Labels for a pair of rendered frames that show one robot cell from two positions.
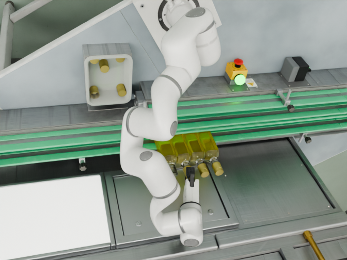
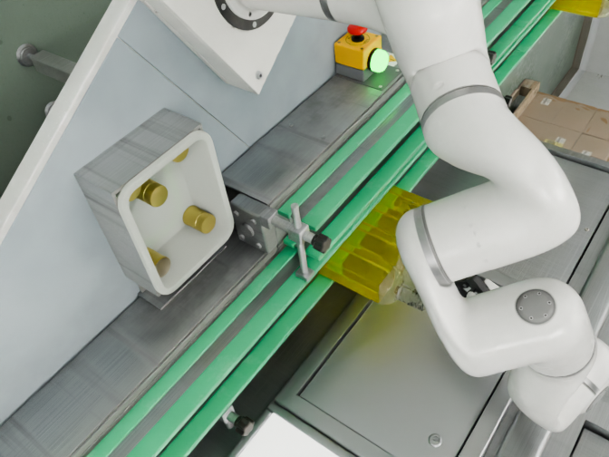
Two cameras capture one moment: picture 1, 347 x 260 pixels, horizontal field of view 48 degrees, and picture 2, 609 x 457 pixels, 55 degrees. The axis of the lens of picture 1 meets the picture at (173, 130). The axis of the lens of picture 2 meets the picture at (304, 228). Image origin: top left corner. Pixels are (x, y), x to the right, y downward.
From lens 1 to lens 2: 0.72 m
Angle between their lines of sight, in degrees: 20
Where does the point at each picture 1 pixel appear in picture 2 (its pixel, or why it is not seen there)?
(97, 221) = not seen: outside the picture
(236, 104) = (408, 106)
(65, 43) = (33, 196)
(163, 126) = (570, 207)
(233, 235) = not seen: hidden behind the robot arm
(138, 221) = (429, 436)
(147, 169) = (570, 335)
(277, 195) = not seen: hidden behind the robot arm
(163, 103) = (537, 152)
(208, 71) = (312, 80)
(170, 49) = (445, 13)
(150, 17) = (202, 12)
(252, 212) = (546, 268)
